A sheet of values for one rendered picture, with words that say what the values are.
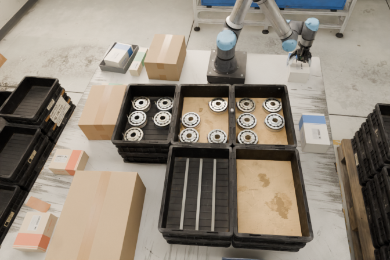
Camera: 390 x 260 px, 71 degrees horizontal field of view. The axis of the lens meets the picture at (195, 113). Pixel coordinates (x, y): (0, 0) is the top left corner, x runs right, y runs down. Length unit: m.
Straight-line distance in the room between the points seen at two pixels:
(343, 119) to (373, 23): 1.57
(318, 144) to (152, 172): 0.89
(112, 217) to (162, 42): 1.21
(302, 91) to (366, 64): 1.58
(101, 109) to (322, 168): 1.26
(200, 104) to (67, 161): 0.79
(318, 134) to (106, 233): 1.14
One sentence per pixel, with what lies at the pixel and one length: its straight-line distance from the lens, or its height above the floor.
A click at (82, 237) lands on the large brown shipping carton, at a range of 1.30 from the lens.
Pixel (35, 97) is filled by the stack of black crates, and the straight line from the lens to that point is 2.53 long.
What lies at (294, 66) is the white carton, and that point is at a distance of 1.91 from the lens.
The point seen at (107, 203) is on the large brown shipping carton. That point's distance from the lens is 1.31.
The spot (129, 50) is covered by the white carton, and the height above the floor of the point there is 0.78.
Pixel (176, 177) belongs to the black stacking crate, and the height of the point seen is 0.83.
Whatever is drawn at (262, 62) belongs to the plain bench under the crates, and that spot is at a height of 0.70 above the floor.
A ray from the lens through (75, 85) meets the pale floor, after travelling 3.22.
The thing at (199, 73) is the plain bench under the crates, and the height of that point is 0.70.
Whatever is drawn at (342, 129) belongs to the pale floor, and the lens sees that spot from 2.70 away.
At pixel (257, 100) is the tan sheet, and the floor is 0.83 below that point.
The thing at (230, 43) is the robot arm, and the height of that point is 1.02.
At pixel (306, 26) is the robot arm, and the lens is 1.72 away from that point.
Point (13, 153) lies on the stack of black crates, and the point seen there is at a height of 0.38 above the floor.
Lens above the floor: 2.05
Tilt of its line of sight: 53 degrees down
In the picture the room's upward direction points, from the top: 6 degrees counter-clockwise
